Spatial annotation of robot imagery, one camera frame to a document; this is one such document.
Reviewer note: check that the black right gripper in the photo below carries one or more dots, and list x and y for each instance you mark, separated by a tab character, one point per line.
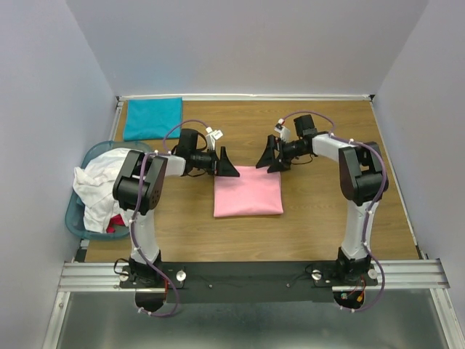
268	158

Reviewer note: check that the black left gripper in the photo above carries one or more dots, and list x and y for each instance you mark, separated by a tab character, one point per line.
222	167

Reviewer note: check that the pink t-shirt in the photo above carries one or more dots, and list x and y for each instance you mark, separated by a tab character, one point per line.
255	192

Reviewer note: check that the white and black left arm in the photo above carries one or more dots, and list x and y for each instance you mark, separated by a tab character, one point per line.
138	188

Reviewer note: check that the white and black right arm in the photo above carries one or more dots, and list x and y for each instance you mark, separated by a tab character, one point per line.
362	178

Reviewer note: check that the folded teal t-shirt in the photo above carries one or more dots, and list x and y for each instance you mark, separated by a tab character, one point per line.
151	119

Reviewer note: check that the red garment in basket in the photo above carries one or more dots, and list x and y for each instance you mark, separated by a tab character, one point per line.
116	225

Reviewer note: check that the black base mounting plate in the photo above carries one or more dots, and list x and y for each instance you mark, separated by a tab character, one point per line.
172	298

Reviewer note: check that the white t-shirt in basket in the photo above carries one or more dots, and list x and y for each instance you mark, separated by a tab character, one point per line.
94	187

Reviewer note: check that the blue plastic laundry basket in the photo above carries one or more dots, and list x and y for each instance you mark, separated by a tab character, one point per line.
74	216

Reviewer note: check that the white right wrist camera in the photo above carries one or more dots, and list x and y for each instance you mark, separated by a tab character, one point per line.
282	130

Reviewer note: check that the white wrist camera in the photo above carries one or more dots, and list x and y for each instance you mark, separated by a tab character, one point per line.
212	135
282	130

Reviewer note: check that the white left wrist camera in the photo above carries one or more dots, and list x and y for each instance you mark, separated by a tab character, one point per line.
212	135

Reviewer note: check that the aluminium front rail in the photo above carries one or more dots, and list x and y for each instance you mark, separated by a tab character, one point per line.
391	274

